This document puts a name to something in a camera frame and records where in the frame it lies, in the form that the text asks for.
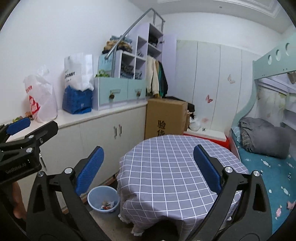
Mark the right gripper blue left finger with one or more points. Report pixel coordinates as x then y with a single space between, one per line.
86 170

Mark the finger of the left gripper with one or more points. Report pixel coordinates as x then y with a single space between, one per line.
18 126

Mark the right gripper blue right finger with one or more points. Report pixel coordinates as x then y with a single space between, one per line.
210 168

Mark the blue plastic trash bin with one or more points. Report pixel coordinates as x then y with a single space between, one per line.
103 199

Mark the person's left hand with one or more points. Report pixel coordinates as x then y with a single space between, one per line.
16 199

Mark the white red plastic bag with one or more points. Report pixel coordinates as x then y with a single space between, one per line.
42 98

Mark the long white low cabinet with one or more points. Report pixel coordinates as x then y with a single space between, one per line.
116 130

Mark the grey checked tablecloth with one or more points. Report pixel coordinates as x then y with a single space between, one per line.
159 179

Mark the white bag on floor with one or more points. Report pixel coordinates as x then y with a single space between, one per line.
194 124

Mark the blue shopping bag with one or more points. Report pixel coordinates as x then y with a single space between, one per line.
76 101

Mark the grey folded blanket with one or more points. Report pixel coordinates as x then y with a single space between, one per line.
261 137

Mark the teal bed mattress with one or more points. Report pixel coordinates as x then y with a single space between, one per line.
279 179

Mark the mint drawer unit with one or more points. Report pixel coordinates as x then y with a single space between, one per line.
109 92

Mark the brown cardboard box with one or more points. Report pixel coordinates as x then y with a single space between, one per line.
165 117

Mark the white printed plastic bag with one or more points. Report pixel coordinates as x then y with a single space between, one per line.
79 72

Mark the white wardrobe with butterflies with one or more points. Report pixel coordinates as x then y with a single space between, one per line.
216 79

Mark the lilac cubby shelf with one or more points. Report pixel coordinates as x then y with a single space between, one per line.
131 56

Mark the metal handrail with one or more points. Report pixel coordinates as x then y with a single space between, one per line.
130 32

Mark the beige hanging jacket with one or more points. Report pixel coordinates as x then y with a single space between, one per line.
151 76

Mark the mint bunk bed frame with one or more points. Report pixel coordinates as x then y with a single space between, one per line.
275 70

